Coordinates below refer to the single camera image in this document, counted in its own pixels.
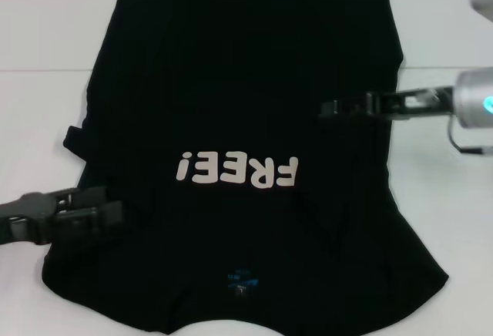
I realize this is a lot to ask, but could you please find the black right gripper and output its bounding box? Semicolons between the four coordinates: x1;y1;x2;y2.
318;85;458;120

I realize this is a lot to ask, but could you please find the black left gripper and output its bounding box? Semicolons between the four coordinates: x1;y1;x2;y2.
0;184;126;247

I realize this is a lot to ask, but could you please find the black shirt with FREE print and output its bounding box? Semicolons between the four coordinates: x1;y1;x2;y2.
42;0;451;336

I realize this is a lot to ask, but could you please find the grey right gripper cable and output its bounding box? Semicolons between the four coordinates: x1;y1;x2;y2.
448;115;487;156

